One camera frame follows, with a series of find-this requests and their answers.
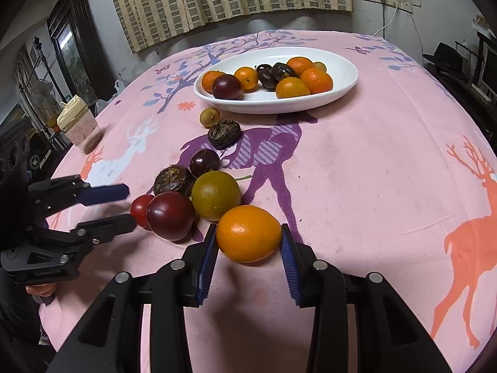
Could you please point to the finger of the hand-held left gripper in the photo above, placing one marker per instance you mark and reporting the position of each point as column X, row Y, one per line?
column 112, row 223
column 106, row 193

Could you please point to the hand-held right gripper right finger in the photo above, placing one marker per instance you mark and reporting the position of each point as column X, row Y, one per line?
column 289, row 266

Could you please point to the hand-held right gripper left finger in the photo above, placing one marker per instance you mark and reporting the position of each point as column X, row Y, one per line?
column 207, row 258

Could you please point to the small red plum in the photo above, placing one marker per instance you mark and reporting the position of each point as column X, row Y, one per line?
column 139, row 209

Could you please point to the large dark red plum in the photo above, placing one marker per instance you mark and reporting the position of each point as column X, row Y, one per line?
column 171, row 215

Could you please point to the mandarin orange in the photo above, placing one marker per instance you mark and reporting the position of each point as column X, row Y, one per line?
column 299, row 64
column 318, row 80

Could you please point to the white oval plate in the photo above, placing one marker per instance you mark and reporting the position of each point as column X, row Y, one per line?
column 341, row 74

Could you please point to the small yellow-green fruit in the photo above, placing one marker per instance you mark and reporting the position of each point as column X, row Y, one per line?
column 209, row 117
column 320, row 67

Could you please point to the person's left hand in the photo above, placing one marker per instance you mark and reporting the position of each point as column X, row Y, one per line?
column 40, row 290

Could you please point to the green orange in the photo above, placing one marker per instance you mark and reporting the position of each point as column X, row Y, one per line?
column 215, row 195

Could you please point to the plastic jar with cream lid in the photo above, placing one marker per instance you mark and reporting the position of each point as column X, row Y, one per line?
column 79, row 128

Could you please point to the white standing fan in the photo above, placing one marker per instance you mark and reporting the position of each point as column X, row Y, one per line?
column 40, row 93

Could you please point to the pink deer printed tablecloth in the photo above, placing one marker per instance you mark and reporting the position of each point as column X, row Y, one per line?
column 369, row 171

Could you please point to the dark wooden framed picture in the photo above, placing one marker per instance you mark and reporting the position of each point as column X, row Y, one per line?
column 79, row 46

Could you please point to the black tripod stand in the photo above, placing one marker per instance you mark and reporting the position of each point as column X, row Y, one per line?
column 40, row 58

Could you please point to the black desk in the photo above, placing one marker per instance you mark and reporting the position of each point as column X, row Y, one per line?
column 466, row 89

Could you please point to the black hat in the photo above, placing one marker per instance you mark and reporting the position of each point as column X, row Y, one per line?
column 444, row 60

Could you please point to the computer monitor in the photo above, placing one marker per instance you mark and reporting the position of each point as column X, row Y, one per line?
column 490, row 74

